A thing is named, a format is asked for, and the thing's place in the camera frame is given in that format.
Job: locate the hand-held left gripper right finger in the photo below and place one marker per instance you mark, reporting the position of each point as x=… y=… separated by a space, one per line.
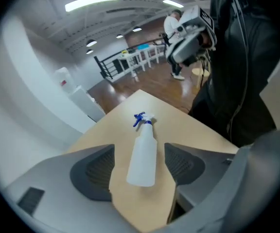
x=193 y=169

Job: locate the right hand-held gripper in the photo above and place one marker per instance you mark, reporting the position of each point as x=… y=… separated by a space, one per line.
x=196 y=21

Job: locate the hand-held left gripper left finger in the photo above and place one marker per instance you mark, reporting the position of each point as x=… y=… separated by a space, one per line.
x=64 y=198

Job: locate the white spray bottle blue trigger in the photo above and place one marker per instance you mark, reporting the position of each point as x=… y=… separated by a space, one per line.
x=142 y=159

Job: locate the round wooden stool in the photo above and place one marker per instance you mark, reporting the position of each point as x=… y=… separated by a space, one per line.
x=199 y=71

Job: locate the white table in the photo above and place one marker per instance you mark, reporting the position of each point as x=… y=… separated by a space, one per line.
x=152 y=48
x=130 y=57

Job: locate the long ceiling light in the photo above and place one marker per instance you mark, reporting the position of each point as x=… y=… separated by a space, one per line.
x=92 y=1
x=172 y=3

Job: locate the round pendant lamp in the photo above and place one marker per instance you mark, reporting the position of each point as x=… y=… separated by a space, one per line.
x=91 y=43
x=119 y=36
x=89 y=51
x=136 y=29

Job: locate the person's black jacket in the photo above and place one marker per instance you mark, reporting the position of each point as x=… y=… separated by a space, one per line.
x=242 y=81

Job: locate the black railing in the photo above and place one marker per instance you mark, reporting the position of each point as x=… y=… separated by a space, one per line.
x=106 y=67

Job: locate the white water dispenser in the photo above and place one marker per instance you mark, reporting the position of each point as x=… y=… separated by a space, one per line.
x=89 y=103

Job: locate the clear water jug red label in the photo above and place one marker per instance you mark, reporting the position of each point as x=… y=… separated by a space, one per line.
x=63 y=80

